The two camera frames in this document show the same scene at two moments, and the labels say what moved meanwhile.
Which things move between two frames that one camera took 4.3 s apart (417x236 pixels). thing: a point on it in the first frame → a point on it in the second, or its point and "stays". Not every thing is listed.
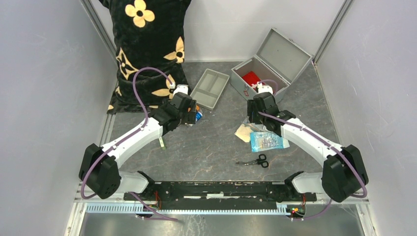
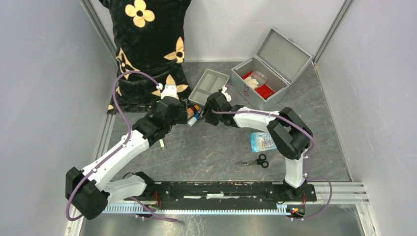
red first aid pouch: [251, 78] → [263, 90]
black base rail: [223, 194] stays
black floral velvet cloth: [148, 33] stays
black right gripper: [251, 109] → [206, 112]
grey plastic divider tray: [208, 88] stays
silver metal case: [279, 59] stays
